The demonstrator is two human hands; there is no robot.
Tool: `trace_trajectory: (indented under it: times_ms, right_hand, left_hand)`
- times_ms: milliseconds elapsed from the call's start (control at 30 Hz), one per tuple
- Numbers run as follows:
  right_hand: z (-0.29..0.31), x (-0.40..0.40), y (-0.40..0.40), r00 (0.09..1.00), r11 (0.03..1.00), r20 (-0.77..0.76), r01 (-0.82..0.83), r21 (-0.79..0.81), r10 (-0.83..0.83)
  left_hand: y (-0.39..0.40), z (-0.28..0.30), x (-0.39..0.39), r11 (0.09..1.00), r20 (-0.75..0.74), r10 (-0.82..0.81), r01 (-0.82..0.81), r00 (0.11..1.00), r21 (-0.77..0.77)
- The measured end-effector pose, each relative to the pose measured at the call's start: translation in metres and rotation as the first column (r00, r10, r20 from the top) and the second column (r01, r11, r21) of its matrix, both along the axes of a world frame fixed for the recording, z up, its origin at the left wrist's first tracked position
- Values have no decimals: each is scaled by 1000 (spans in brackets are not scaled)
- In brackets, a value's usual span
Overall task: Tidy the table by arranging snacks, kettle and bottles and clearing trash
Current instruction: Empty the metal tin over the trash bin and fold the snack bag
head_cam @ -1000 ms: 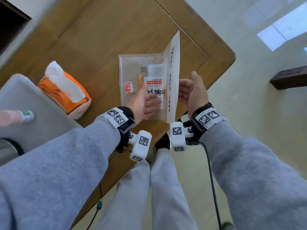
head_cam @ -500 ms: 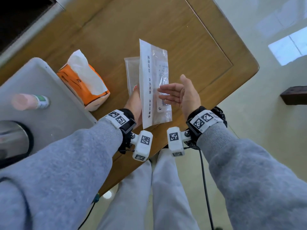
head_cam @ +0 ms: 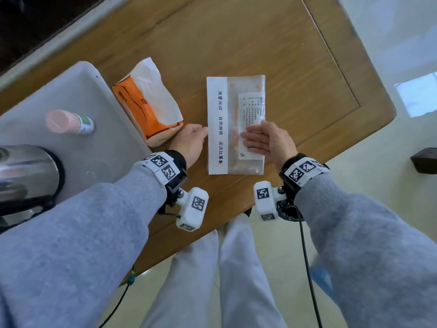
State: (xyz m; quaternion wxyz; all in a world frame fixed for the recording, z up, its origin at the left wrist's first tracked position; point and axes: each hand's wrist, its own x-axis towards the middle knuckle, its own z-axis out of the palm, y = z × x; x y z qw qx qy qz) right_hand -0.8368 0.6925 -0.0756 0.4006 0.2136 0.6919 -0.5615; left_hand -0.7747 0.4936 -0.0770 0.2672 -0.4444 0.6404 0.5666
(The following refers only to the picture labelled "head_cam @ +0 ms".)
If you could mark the person's right hand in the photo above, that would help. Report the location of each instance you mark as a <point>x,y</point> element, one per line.
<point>273,141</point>

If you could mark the person's left hand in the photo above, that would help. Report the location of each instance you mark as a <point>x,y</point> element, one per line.
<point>189,143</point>

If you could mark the clear plastic labelled bag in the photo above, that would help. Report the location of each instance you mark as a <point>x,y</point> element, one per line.
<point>218,105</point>

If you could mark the orange tissue pack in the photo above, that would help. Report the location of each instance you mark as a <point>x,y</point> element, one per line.
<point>143,109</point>

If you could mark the large white tray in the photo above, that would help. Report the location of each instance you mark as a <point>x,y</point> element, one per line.
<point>75,92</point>

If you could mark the small pink capped bottle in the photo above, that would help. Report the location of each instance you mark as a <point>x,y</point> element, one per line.
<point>65,122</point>

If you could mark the steel kettle with black lid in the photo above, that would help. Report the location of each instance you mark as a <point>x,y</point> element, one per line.
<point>27,174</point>

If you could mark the person's right forearm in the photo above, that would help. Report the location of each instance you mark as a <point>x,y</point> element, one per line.
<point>375,256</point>

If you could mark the person's left forearm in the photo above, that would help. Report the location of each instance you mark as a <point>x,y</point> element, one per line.
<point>75,252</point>

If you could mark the person's right leg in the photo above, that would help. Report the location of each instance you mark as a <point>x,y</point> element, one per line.
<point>245,280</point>

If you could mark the person's leg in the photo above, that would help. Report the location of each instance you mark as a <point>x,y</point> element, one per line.
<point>184,286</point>
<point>245,280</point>

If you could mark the person's left leg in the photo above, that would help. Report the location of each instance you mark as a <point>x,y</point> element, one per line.
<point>184,286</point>

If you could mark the white marker right wrist tracker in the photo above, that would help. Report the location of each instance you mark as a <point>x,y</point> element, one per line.
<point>264,201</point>

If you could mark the white marker wrist tracker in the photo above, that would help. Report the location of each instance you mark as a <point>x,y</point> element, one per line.
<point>264,201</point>
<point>194,208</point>

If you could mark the white marker left wrist tracker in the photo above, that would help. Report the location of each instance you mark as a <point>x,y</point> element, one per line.
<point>194,208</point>

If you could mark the clear plastic cup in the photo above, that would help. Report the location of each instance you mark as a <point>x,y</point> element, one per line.
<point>99,170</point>

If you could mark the blue plastic stool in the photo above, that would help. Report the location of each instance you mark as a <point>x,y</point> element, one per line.
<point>322,280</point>

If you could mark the dark wooden furniture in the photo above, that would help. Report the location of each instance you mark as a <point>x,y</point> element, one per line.
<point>425,161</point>

